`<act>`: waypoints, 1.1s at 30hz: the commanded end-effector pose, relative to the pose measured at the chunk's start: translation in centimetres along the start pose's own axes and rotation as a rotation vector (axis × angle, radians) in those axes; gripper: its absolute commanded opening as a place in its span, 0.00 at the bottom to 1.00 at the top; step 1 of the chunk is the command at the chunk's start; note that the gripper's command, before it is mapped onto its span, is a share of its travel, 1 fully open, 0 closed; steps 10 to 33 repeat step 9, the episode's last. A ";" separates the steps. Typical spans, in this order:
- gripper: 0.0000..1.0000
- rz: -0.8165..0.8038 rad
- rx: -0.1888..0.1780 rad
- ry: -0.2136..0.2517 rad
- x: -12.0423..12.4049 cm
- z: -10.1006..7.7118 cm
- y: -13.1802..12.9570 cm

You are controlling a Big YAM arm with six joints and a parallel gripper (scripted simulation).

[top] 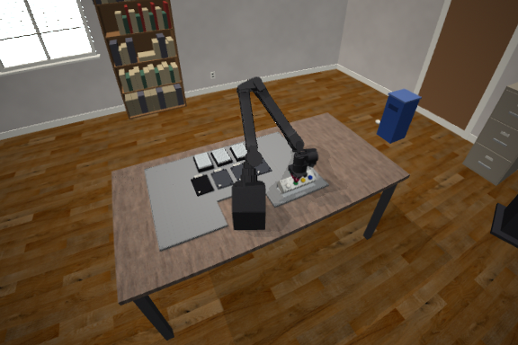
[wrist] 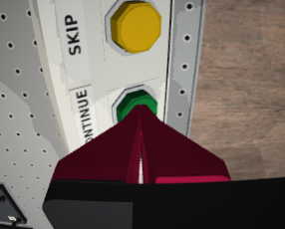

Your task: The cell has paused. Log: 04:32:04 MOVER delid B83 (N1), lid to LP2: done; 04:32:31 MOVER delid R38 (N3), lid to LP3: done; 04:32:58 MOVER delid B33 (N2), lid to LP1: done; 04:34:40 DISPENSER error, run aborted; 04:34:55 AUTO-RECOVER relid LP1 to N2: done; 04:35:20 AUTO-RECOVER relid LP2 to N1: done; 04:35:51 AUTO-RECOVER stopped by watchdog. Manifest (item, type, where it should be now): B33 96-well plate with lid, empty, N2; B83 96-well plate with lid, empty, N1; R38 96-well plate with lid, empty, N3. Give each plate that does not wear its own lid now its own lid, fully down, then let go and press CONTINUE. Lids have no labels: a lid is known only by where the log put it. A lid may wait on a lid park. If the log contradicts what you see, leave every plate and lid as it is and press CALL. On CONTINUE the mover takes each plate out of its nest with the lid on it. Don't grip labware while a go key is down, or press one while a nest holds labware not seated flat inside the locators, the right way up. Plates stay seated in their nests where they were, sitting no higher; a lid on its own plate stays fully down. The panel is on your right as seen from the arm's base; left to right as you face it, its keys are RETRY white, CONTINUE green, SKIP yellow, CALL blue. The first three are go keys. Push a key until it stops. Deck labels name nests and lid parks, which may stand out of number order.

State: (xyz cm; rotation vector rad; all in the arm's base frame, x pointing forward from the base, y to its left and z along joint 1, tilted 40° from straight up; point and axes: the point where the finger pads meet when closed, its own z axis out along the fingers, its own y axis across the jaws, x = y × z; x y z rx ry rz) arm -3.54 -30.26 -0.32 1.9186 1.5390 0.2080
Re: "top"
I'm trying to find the white button panel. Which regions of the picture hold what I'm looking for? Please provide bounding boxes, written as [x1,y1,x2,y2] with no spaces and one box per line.
[276,167,317,198]

